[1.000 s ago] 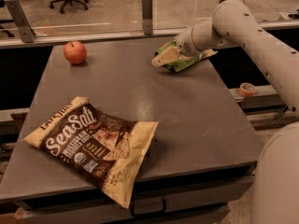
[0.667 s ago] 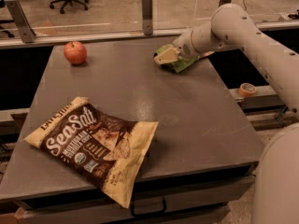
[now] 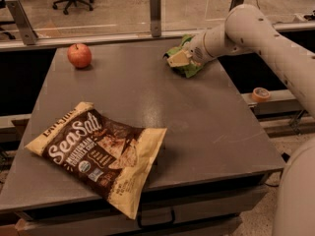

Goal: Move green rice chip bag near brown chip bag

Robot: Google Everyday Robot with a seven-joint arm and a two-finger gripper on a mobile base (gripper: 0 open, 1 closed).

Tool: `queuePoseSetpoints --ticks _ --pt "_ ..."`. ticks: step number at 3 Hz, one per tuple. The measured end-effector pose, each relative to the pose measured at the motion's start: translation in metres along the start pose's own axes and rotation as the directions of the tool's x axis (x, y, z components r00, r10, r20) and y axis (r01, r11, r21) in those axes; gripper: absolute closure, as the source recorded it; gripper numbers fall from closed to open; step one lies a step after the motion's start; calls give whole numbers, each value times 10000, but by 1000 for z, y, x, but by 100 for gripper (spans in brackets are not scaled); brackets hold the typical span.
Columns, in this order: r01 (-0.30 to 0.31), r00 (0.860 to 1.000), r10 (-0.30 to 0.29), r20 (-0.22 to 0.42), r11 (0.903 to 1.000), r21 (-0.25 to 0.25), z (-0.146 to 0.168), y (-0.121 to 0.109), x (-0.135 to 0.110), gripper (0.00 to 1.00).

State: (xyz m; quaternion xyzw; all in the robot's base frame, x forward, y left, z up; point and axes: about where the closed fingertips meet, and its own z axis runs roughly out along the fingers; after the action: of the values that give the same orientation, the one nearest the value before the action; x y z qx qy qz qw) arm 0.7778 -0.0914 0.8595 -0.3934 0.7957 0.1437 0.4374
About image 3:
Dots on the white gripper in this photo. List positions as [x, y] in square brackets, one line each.
[195, 50]

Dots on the green rice chip bag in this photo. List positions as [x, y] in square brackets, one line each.
[187, 71]

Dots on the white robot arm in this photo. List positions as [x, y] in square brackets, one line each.
[246, 29]

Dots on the brown sea salt chip bag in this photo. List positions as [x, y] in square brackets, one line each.
[112, 158]

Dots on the orange tape roll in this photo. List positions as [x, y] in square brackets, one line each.
[260, 94]

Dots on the red apple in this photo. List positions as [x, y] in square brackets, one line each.
[79, 55]

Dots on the glass barrier panel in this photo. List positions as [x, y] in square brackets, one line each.
[110, 17]

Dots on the middle metal glass bracket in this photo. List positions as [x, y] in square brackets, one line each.
[155, 15]

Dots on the left metal glass bracket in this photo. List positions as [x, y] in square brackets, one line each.
[22, 22]

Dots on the black drawer handle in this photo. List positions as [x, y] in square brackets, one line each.
[151, 219]

